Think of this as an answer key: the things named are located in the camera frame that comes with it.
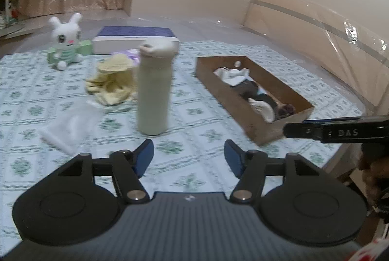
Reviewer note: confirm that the thin white cloth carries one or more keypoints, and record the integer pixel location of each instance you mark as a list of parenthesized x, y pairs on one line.
[(73, 127)]

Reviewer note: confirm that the purple and white cloth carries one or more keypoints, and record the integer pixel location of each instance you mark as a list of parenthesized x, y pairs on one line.
[(132, 53)]

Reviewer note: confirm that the brown hair scrunchie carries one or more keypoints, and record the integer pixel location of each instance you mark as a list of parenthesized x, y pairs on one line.
[(285, 110)]

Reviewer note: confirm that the green cardboard box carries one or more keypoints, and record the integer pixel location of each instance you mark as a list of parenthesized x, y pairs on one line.
[(85, 48)]

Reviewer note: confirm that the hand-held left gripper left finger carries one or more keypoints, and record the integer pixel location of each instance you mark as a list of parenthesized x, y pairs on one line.
[(144, 157)]

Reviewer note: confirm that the person's right hand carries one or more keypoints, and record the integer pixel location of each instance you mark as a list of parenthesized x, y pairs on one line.
[(375, 179)]

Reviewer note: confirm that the red patterned cloth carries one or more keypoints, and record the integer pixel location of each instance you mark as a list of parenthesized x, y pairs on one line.
[(372, 250)]

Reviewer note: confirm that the dark grey cloth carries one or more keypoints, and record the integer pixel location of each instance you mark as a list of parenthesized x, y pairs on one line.
[(247, 89)]

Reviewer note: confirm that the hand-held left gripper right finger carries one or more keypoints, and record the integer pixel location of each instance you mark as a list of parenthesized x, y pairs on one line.
[(234, 157)]

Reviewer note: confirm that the white and blue flat box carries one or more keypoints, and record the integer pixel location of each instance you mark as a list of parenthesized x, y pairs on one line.
[(121, 43)]

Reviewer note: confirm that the white and grey cloth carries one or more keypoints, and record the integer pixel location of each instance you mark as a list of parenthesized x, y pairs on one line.
[(263, 109)]

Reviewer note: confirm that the green floral bed sheet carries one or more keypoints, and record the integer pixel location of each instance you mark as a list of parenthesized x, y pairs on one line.
[(188, 115)]

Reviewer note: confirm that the brown cardboard box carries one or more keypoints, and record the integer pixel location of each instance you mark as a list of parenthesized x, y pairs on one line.
[(231, 106)]

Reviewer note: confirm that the white rabbit plush toy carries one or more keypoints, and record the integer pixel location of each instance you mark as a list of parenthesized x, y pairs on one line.
[(65, 36)]

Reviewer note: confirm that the cream insulated bottle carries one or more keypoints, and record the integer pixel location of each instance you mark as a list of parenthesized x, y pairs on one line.
[(153, 90)]

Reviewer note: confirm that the yellow fluffy towel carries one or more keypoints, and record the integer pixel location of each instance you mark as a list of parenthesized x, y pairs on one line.
[(114, 87)]

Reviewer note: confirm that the wooden headboard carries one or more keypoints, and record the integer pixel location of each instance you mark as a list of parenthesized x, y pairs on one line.
[(334, 45)]

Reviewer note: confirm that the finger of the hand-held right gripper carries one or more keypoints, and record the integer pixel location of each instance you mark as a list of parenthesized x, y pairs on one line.
[(301, 130)]

